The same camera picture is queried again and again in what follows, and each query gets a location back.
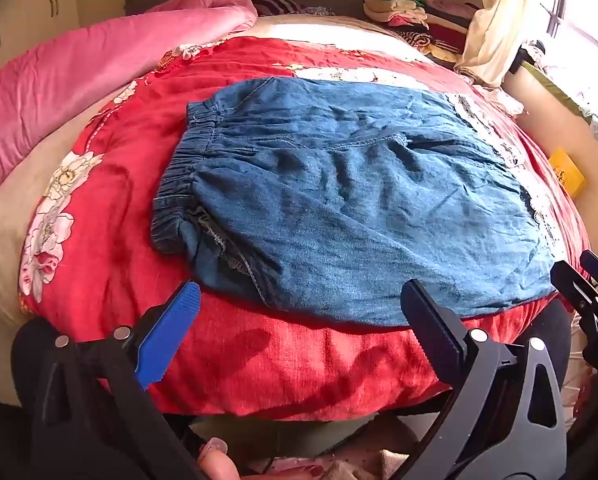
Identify cream wardrobe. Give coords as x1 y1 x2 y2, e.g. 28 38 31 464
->
0 0 130 83

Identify dark striped cloth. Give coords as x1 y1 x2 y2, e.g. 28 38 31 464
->
238 0 336 17

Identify stack of folded clothes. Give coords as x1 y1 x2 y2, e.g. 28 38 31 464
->
363 0 480 64

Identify bed with beige sheet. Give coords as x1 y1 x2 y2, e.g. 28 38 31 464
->
0 12 480 407

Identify window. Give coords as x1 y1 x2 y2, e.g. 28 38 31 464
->
529 0 598 111

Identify pink quilt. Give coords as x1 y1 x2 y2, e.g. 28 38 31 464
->
0 0 258 197

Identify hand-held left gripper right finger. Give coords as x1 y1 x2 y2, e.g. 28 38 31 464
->
400 280 568 480

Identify person's left hand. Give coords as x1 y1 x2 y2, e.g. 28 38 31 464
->
198 437 326 480

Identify pink dotted cloth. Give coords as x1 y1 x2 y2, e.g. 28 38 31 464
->
239 410 420 480

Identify red floral blanket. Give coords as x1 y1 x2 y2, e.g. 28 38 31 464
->
18 35 592 422

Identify blue denim pants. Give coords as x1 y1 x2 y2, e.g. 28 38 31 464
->
150 76 564 329

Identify yellow box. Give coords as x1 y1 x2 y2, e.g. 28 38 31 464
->
549 147 586 197

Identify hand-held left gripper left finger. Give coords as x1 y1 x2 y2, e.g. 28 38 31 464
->
29 280 210 480

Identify cream curtain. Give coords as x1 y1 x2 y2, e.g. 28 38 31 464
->
454 0 566 89

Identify olive window sill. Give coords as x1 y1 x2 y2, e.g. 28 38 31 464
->
519 57 598 137

